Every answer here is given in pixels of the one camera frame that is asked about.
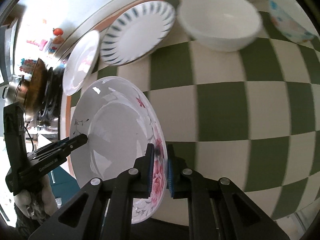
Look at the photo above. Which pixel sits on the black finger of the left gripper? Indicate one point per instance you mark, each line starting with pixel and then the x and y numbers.
pixel 65 146

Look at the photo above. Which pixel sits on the green white checkered mat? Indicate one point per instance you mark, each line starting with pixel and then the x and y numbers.
pixel 251 115

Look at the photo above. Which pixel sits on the pink floral white plate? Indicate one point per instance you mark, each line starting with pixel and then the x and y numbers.
pixel 119 122

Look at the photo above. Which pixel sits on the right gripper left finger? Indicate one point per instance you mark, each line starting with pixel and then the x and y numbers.
pixel 102 209

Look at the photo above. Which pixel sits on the blue striped white plate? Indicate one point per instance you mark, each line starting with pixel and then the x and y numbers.
pixel 137 32

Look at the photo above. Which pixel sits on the black gas stove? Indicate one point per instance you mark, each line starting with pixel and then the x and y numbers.
pixel 48 117

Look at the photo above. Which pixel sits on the plain white plate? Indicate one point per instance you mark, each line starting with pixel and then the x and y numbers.
pixel 81 62

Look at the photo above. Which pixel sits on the large white bowl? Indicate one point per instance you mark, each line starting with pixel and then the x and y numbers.
pixel 220 25

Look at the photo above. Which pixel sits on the blue floral white bowl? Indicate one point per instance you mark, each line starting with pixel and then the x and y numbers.
pixel 290 19

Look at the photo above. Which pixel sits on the red tomato wall sticker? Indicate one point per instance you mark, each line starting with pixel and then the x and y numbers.
pixel 57 31

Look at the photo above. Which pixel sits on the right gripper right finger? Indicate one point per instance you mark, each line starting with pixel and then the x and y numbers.
pixel 218 209

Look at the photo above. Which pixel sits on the brown wok pan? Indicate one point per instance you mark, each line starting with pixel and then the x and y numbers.
pixel 31 93

